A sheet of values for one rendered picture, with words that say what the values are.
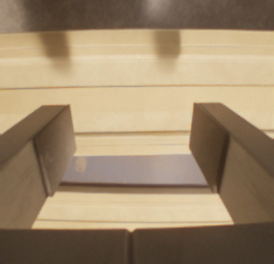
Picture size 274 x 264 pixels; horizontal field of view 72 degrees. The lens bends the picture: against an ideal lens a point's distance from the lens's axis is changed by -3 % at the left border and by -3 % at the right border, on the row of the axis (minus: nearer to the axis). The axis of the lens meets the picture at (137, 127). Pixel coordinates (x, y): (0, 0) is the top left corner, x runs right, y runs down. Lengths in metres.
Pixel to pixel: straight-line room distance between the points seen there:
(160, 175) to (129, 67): 0.20
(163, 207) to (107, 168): 0.13
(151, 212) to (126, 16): 1.15
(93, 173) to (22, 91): 0.18
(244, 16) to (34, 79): 1.37
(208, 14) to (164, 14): 0.27
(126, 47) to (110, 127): 0.12
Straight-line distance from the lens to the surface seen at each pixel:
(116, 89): 0.29
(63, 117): 0.18
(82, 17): 1.38
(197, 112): 0.18
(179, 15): 1.38
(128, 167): 0.37
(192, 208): 0.44
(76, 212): 0.44
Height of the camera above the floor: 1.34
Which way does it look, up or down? 67 degrees down
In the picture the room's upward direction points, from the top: 177 degrees clockwise
